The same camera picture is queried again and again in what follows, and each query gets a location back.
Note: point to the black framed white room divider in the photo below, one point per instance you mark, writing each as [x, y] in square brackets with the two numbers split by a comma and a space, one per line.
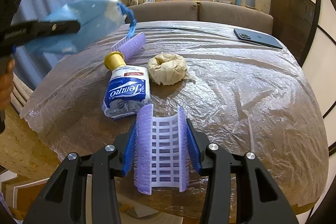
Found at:
[325, 69]

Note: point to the beige tape roll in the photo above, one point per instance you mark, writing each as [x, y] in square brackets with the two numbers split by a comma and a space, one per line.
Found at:
[157, 74]

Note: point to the dark blue smartphone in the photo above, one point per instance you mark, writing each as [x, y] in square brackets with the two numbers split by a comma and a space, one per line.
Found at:
[260, 39]

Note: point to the clear plastic table cover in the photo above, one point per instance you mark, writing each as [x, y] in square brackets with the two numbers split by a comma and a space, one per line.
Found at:
[236, 98]

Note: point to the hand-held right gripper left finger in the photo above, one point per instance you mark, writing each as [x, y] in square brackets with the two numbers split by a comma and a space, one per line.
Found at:
[128, 158]

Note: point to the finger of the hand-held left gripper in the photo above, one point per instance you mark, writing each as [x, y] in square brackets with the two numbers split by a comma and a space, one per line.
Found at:
[57, 28]

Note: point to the brown sofa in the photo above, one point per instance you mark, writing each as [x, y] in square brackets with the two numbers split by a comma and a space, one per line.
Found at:
[236, 14]

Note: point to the white blue tube yellow cap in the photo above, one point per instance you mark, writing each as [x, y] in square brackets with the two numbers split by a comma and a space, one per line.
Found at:
[126, 92]

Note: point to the purple hair roller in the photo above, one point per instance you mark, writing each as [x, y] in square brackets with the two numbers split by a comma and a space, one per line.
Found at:
[165, 150]
[132, 47]

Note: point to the person's left hand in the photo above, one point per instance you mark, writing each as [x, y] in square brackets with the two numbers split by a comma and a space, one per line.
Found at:
[5, 85]

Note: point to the beige folded cloth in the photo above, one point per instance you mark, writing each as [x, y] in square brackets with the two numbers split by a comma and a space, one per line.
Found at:
[22, 92]

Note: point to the light blue plastic bag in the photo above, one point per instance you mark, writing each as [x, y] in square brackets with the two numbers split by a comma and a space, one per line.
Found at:
[86, 16]

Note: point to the small light blue cylinder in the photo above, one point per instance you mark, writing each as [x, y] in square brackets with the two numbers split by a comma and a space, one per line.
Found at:
[238, 0]

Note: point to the dark wooden dresser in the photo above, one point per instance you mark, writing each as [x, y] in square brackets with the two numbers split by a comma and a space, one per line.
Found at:
[291, 19]

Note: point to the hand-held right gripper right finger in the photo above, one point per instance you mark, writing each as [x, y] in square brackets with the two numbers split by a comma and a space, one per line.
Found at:
[193, 153]

